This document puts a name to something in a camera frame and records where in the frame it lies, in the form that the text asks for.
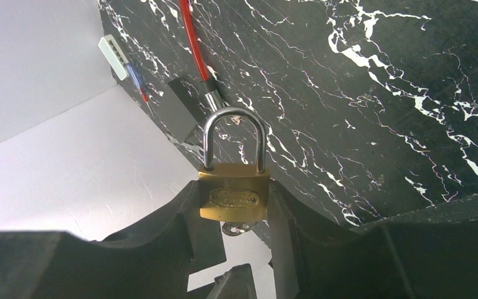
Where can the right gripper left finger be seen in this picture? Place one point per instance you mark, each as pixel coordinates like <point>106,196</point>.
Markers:
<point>152,258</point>

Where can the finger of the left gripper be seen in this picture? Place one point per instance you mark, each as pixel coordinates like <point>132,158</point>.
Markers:
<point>238,282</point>

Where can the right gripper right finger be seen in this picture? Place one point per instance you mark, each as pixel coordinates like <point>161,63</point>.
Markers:
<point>429,253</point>

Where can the silver key bunch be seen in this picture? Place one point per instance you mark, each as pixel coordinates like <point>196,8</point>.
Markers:
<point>233,229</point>

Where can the brass padlock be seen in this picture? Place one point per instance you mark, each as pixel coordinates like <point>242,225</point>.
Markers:
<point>234,192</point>

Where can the red cable lock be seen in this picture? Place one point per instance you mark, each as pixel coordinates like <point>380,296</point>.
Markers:
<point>210,90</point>

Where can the black flat box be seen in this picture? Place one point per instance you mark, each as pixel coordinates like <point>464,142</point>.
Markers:
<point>179,109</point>

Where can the red blue screwdriver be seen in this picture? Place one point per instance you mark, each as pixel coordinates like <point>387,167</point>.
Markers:
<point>138,82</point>

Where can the white rectangular box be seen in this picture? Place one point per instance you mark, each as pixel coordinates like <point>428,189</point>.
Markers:
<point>114,55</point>

